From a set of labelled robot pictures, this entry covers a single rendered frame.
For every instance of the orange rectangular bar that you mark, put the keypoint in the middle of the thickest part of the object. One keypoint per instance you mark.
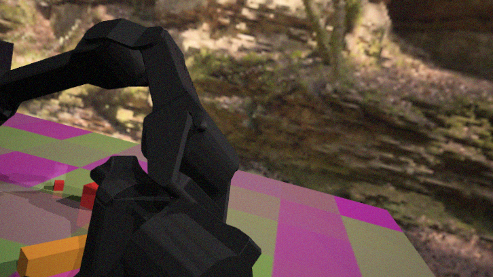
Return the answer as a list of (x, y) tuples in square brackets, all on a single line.
[(51, 258)]

